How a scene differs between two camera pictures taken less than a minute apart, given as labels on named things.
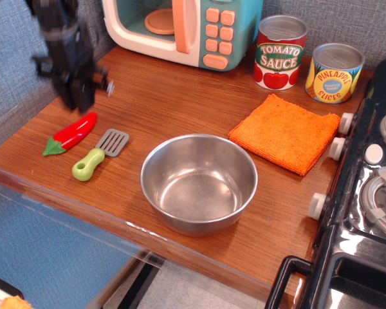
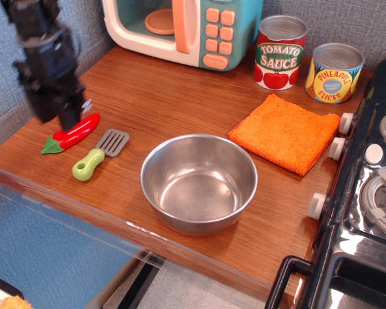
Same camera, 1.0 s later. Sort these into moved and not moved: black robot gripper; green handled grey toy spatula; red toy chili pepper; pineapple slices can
Moved: black robot gripper
Not moved: green handled grey toy spatula; red toy chili pepper; pineapple slices can
